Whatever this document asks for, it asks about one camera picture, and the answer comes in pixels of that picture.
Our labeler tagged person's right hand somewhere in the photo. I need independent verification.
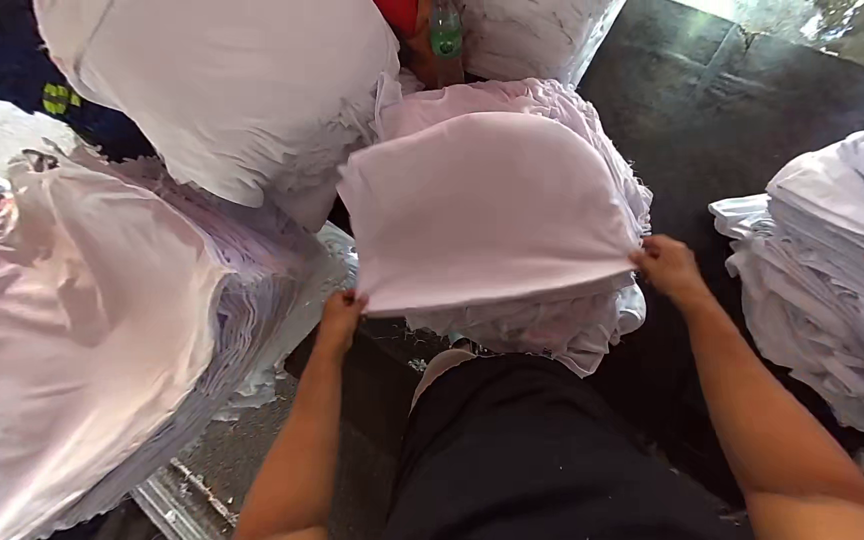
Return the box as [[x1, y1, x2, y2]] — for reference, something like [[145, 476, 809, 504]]
[[629, 234, 711, 310]]

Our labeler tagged clear bottle with green label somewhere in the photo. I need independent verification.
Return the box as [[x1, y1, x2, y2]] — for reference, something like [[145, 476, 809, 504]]
[[429, 0, 465, 85]]

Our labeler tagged person's body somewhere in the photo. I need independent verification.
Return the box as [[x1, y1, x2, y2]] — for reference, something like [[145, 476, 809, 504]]
[[385, 353, 754, 540]]

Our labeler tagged white wrapped fabric bundle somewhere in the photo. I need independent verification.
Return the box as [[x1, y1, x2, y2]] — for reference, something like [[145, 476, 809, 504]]
[[459, 0, 628, 90]]

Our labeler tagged pale pink fabric piece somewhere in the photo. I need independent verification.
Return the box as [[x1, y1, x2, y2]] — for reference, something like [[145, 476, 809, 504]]
[[336, 111, 645, 318]]

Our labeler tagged navy cloth with yellow patches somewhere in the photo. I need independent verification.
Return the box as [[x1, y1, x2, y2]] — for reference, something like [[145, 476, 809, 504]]
[[0, 0, 159, 165]]

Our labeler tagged person's left forearm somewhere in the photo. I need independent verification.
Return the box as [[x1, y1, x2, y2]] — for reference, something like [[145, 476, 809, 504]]
[[234, 345, 346, 540]]

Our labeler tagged grey metal rail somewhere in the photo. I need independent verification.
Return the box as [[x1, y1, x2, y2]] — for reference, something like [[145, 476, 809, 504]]
[[129, 459, 240, 540]]

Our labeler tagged person's right forearm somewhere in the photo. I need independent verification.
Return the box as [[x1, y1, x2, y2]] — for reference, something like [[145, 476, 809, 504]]
[[678, 285, 864, 540]]

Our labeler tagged stack of pinkish cut fabrics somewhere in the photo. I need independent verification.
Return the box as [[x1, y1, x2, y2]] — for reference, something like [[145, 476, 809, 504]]
[[373, 78, 654, 379]]

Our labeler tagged tall stack of white fabrics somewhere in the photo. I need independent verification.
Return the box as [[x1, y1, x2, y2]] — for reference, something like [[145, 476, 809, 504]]
[[708, 106, 864, 465]]

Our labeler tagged large white fabric bundle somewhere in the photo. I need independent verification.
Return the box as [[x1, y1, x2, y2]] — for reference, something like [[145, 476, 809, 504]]
[[33, 0, 403, 232]]

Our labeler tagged person's left hand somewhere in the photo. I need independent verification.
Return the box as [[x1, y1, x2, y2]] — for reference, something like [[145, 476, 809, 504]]
[[316, 288, 369, 360]]

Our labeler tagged large stack of peach-pink fabrics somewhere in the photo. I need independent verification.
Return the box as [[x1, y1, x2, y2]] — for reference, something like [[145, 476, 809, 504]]
[[0, 138, 358, 540]]

